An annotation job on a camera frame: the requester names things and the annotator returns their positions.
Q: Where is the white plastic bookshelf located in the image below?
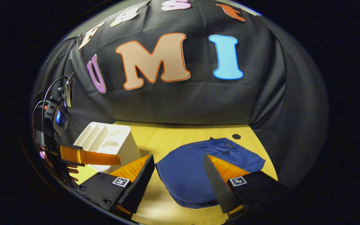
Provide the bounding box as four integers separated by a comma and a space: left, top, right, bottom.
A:
73, 122, 142, 174

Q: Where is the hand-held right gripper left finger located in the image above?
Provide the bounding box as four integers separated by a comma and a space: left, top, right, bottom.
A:
74, 154, 155, 219

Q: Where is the black backdrop cloth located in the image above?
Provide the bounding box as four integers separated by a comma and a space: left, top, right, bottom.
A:
30, 0, 329, 188

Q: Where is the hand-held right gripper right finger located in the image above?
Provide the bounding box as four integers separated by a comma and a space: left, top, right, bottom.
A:
203, 154, 290, 214

